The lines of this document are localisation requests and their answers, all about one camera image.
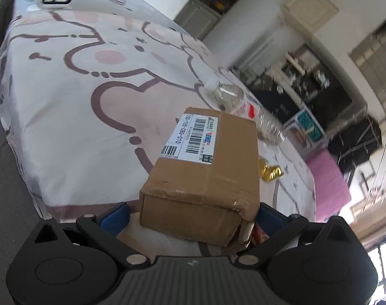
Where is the pink cartoon tablecloth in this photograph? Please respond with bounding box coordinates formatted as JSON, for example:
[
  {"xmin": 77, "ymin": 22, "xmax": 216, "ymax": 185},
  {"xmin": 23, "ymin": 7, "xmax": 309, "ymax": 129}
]
[{"xmin": 0, "ymin": 0, "xmax": 318, "ymax": 255}]

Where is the poison sign pet cage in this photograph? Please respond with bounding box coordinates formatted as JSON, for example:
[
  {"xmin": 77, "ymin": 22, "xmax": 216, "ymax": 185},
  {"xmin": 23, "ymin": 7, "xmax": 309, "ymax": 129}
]
[{"xmin": 284, "ymin": 106, "xmax": 327, "ymax": 158}]

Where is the brown cardboard box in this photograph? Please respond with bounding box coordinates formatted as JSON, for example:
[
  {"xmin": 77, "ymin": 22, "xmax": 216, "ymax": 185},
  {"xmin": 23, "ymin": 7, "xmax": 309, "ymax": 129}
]
[{"xmin": 140, "ymin": 108, "xmax": 260, "ymax": 247}]

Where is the gold foil wrapper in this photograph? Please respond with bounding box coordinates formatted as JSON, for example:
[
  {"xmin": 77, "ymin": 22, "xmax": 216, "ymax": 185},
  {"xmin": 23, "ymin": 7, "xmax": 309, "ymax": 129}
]
[{"xmin": 258, "ymin": 158, "xmax": 284, "ymax": 182}]

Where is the clear plastic bottle red label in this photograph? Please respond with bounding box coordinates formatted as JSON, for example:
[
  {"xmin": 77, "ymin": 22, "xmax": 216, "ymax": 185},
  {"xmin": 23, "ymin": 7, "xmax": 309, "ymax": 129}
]
[{"xmin": 204, "ymin": 75, "xmax": 285, "ymax": 145}]

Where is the black vest on hanger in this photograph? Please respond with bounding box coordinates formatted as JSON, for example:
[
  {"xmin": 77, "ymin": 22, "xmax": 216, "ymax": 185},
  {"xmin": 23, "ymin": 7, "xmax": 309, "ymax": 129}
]
[{"xmin": 328, "ymin": 115, "xmax": 382, "ymax": 174}]

